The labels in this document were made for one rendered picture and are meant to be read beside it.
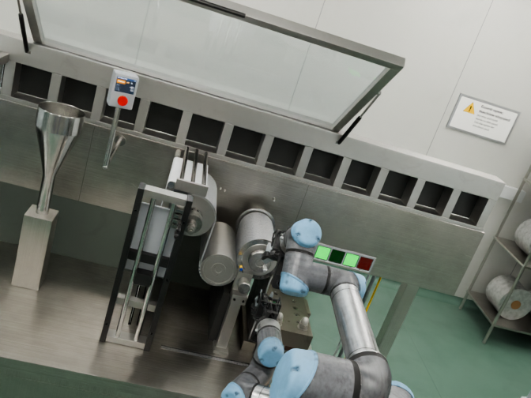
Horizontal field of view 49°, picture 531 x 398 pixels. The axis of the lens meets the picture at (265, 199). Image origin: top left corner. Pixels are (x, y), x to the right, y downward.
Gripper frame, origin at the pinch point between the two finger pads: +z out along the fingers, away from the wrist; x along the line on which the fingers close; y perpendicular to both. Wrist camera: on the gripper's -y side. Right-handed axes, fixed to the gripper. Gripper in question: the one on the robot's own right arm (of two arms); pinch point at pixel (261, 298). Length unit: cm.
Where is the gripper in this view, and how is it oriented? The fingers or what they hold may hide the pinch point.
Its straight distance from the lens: 204.2
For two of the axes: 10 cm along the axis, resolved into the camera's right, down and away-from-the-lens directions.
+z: -0.7, -3.8, 9.2
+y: 3.0, -8.9, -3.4
